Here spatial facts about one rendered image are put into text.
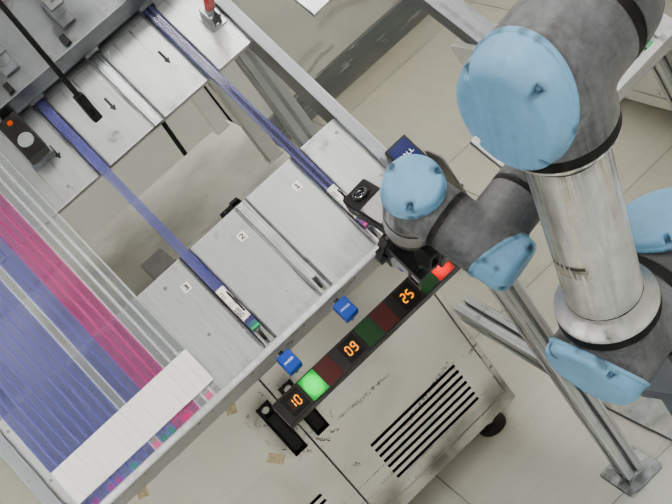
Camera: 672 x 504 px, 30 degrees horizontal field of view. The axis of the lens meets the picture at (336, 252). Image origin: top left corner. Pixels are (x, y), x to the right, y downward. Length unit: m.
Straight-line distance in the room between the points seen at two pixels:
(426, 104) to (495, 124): 2.49
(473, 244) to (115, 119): 0.69
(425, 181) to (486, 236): 0.09
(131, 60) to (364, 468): 0.87
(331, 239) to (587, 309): 0.57
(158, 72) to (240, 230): 0.29
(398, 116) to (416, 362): 1.45
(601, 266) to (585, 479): 1.10
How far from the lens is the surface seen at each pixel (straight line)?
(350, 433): 2.29
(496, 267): 1.45
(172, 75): 1.94
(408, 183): 1.45
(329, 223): 1.83
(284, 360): 1.77
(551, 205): 1.22
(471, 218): 1.46
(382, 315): 1.80
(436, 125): 3.49
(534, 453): 2.44
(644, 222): 1.48
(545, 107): 1.07
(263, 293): 1.81
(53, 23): 1.95
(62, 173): 1.92
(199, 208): 2.46
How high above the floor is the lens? 1.67
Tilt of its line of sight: 31 degrees down
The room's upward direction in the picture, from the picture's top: 37 degrees counter-clockwise
